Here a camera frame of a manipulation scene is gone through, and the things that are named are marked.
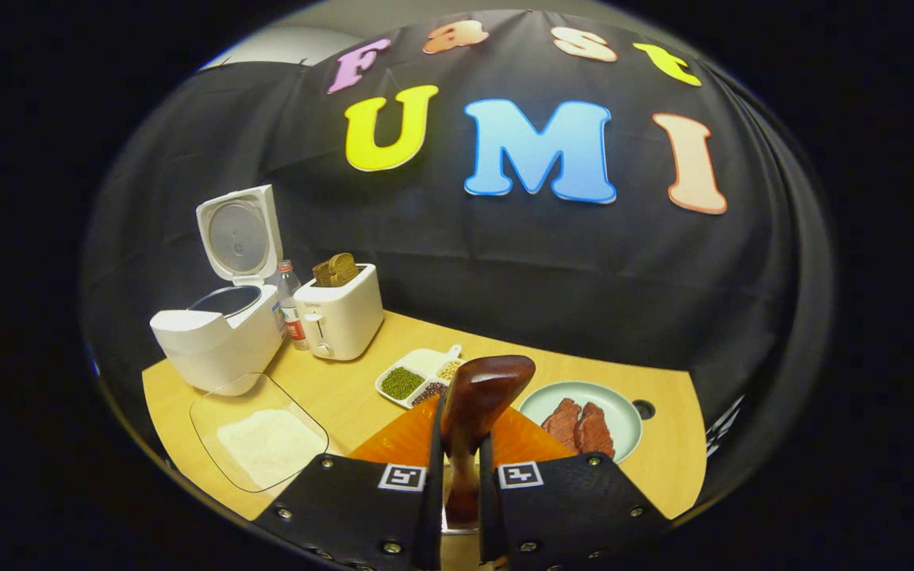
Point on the brown bread slice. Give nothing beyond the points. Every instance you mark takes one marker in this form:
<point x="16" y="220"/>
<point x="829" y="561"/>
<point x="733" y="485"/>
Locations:
<point x="322" y="274"/>
<point x="346" y="268"/>

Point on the black backdrop cloth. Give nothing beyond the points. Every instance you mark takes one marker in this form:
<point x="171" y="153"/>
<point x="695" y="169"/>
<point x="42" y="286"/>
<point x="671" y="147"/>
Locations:
<point x="425" y="262"/>

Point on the brown wooden spoon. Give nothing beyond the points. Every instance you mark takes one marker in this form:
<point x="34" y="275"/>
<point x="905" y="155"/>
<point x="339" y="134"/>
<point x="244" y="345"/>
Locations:
<point x="481" y="396"/>

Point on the white toaster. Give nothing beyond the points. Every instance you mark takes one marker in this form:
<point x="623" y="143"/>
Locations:
<point x="346" y="317"/>

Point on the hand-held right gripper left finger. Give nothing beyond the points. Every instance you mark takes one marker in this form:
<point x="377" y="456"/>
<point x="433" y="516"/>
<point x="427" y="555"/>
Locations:
<point x="362" y="515"/>

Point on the white divided grain dish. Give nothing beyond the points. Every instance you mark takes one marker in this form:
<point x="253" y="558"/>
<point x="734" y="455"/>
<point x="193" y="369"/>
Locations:
<point x="405" y="382"/>

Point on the pale green plate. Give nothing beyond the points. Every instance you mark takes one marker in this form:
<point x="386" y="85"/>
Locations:
<point x="620" y="412"/>

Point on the red meat piece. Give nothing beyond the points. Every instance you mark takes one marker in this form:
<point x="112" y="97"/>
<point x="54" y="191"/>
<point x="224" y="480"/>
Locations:
<point x="593" y="432"/>
<point x="562" y="424"/>

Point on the black table grommet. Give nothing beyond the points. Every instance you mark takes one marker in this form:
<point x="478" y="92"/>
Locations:
<point x="644" y="410"/>

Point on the clear glass tray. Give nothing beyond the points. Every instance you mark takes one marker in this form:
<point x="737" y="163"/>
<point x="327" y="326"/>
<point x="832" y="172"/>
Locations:
<point x="211" y="420"/>

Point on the white rice cooker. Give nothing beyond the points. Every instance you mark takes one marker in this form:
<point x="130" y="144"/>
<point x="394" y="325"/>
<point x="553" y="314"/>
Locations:
<point x="211" y="345"/>

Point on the red label plastic bottle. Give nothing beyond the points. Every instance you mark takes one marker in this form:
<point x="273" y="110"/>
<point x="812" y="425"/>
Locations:
<point x="292" y="313"/>

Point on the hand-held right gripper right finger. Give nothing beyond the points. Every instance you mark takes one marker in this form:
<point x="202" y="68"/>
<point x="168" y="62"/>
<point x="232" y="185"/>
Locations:
<point x="568" y="515"/>

